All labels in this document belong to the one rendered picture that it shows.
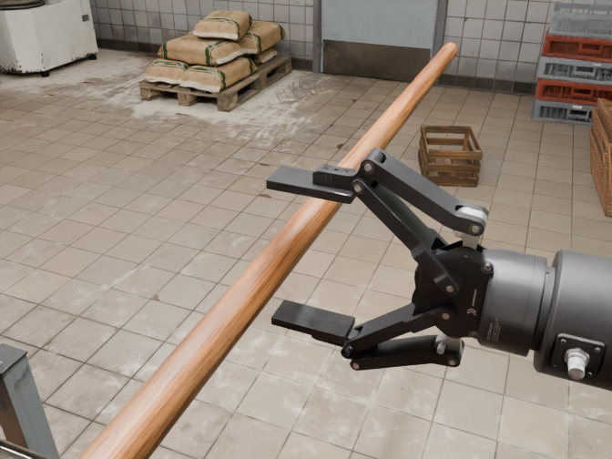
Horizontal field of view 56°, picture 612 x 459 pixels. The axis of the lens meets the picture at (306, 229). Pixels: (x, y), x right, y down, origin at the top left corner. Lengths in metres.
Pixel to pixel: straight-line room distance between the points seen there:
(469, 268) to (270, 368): 1.70
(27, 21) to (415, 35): 3.27
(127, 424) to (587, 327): 0.29
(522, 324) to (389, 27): 4.84
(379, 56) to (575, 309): 4.91
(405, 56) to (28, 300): 3.69
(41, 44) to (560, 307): 5.52
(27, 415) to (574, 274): 0.69
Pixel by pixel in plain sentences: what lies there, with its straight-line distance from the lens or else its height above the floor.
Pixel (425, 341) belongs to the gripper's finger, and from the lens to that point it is 0.51.
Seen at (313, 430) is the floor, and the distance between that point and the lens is 1.91.
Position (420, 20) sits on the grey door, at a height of 0.52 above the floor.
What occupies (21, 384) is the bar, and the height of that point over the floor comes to 0.91.
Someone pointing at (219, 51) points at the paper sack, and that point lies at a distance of 4.57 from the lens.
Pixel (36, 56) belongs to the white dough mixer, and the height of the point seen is 0.19.
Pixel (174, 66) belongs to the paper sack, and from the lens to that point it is 4.72.
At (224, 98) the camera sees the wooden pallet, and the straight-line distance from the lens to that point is 4.47.
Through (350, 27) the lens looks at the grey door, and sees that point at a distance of 5.30.
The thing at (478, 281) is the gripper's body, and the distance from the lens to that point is 0.44.
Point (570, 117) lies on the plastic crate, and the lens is 4.71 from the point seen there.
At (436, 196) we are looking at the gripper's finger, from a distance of 0.42.
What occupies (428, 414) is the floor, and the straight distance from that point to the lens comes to 1.99.
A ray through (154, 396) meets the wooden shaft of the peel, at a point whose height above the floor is 1.21.
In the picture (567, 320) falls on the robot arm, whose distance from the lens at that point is 0.42.
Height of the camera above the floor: 1.46
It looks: 31 degrees down
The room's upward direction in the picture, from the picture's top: straight up
